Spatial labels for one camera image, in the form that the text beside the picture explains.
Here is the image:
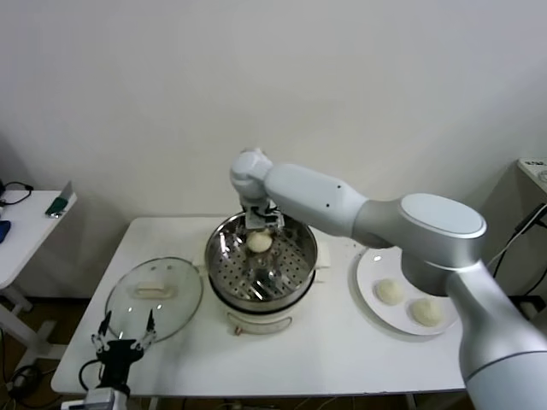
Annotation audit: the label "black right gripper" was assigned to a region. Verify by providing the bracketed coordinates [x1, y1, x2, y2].
[244, 202, 286, 234]

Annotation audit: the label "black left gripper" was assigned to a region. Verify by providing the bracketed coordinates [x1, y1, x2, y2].
[89, 309, 157, 396]

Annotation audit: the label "white steamed baozi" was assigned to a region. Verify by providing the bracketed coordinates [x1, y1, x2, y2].
[374, 278, 406, 307]
[246, 228, 274, 254]
[409, 297, 444, 328]

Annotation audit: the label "glass lid with white handle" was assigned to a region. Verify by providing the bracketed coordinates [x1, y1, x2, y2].
[104, 255, 204, 346]

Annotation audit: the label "steel perforated steamer basket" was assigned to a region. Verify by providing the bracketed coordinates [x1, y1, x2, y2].
[192, 208, 333, 302]

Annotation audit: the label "white round plate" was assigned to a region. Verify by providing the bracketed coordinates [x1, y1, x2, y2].
[348, 245, 461, 338]

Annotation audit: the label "white side table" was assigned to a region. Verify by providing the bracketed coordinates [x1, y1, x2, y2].
[0, 190, 79, 360]

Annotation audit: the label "green flat tool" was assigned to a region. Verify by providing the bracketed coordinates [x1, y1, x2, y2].
[44, 181, 74, 220]

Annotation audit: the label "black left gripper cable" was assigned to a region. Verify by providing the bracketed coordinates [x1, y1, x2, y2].
[79, 358, 106, 392]

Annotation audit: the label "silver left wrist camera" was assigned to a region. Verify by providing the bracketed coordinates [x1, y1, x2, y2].
[83, 387, 117, 410]

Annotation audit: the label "black floor cables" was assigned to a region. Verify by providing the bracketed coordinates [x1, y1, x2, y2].
[0, 362, 59, 405]

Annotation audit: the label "black cable on side table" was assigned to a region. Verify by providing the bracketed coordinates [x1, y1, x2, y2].
[0, 181, 34, 208]

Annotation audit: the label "white hanging cable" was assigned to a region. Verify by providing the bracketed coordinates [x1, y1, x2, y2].
[486, 204, 547, 274]

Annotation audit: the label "black hanging cable with adapter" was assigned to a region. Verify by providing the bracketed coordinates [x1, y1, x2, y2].
[491, 203, 547, 296]

